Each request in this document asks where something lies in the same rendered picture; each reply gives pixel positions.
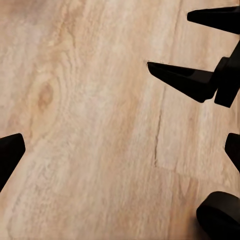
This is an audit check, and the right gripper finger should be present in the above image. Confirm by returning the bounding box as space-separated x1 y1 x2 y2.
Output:
147 57 228 103
187 6 240 35

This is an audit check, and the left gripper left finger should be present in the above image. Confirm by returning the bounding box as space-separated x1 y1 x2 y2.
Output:
0 133 26 192

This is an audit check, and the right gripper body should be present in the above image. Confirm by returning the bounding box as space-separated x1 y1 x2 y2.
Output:
214 41 240 108

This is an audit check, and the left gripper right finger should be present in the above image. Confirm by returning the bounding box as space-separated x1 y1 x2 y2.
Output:
225 133 240 172

